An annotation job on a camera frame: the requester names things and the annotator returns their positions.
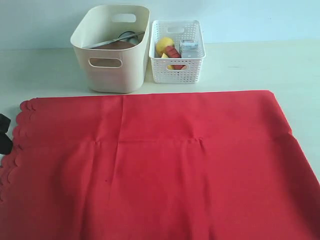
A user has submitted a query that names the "yellow lemon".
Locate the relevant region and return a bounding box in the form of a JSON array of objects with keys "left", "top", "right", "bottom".
[{"left": 155, "top": 37, "right": 175, "bottom": 57}]

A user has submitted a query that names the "blue white milk carton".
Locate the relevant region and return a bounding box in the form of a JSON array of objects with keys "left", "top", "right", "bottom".
[{"left": 179, "top": 39, "right": 199, "bottom": 58}]

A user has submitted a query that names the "red tablecloth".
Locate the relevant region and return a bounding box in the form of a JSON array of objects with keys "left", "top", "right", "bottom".
[{"left": 0, "top": 90, "right": 320, "bottom": 240}]

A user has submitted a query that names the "metal table knife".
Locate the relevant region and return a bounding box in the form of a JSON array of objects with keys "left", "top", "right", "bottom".
[{"left": 82, "top": 31, "right": 145, "bottom": 49}]

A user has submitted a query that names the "cream plastic tub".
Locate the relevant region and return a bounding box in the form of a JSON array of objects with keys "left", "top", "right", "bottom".
[{"left": 70, "top": 4, "right": 150, "bottom": 93}]

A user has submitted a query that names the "yellow cheese wedge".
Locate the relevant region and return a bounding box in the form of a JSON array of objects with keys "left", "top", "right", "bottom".
[{"left": 161, "top": 53, "right": 175, "bottom": 70}]

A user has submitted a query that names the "stainless steel cup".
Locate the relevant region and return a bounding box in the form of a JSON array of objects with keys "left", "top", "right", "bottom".
[{"left": 119, "top": 31, "right": 139, "bottom": 46}]

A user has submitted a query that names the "red sausage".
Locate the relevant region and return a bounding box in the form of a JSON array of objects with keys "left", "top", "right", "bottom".
[{"left": 165, "top": 45, "right": 181, "bottom": 58}]

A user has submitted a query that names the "brown clay plate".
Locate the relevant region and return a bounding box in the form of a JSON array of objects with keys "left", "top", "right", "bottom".
[{"left": 89, "top": 41, "right": 135, "bottom": 68}]

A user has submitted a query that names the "white perforated plastic basket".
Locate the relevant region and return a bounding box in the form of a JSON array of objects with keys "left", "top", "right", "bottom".
[{"left": 149, "top": 20, "right": 206, "bottom": 84}]

